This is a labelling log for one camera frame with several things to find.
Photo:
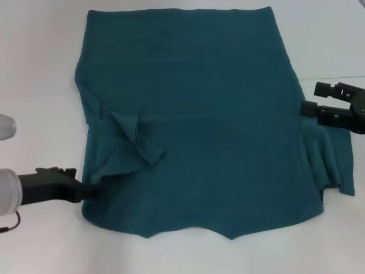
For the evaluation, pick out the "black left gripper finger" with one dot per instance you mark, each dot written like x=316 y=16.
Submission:
x=92 y=191

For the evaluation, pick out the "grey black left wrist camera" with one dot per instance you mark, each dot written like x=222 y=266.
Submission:
x=5 y=127

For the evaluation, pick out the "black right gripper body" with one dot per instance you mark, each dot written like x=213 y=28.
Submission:
x=359 y=114

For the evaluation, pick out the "teal blue shirt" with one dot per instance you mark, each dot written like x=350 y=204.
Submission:
x=199 y=85

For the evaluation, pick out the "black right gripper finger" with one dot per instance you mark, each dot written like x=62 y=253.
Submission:
x=330 y=115
x=333 y=90

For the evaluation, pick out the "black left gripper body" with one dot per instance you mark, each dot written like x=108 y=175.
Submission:
x=48 y=187

